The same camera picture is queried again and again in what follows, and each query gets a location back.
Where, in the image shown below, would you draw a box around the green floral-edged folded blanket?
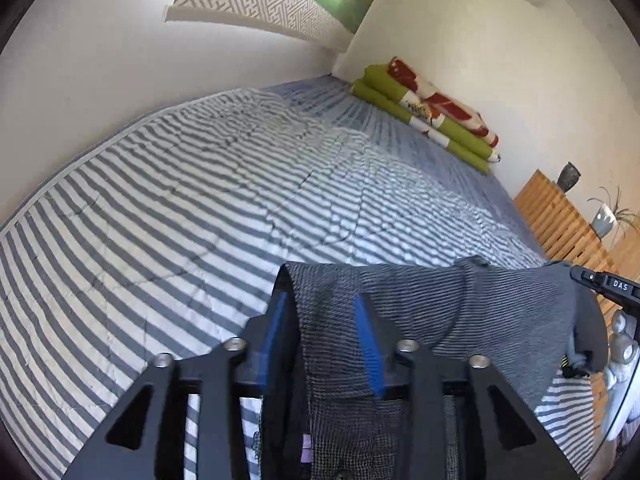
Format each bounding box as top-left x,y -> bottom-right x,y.
361,64 -> 501,163

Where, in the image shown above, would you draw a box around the plain green folded blanket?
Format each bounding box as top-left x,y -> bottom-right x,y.
350,80 -> 493,175

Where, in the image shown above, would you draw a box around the wooden slatted railing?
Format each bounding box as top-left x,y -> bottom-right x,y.
514,170 -> 640,356

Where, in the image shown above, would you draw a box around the blue white striped quilt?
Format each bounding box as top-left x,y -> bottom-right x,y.
0,76 -> 598,480

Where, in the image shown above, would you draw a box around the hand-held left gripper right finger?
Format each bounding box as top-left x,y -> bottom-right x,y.
353,291 -> 581,480

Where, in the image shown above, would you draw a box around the red floral folded blanket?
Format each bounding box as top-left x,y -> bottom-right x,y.
387,56 -> 500,148

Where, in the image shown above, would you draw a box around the dark vase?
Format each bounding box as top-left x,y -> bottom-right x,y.
557,161 -> 582,193

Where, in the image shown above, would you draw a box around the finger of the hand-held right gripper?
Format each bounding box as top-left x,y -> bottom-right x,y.
570,265 -> 640,313

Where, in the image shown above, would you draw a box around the grey woven pants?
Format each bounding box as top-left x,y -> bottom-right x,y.
260,255 -> 608,480

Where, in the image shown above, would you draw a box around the white statue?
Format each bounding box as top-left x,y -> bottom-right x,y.
597,307 -> 640,443

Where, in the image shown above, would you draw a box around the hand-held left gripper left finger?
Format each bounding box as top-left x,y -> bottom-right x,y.
62,287 -> 301,480

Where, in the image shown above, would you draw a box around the potted plant in grey pot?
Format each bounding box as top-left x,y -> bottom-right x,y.
587,185 -> 640,241

